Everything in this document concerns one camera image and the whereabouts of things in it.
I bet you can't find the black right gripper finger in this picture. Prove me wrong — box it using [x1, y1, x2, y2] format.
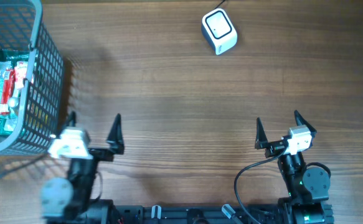
[294, 110, 317, 137]
[255, 117, 268, 149]

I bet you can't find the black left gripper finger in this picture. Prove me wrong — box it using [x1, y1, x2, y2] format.
[106, 113, 125, 154]
[63, 111, 76, 128]

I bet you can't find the green 3M sponge package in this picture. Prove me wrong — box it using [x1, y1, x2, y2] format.
[0, 50, 29, 136]

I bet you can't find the red white tube packet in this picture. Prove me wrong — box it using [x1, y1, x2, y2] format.
[0, 61, 27, 116]

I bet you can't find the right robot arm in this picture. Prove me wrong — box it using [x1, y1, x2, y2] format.
[255, 111, 334, 223]

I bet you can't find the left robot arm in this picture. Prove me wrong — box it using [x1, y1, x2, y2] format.
[40, 112, 125, 223]

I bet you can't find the white barcode scanner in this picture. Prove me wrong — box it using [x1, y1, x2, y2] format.
[201, 8, 238, 55]

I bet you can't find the grey plastic shopping basket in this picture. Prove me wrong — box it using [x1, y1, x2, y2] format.
[0, 1, 65, 156]

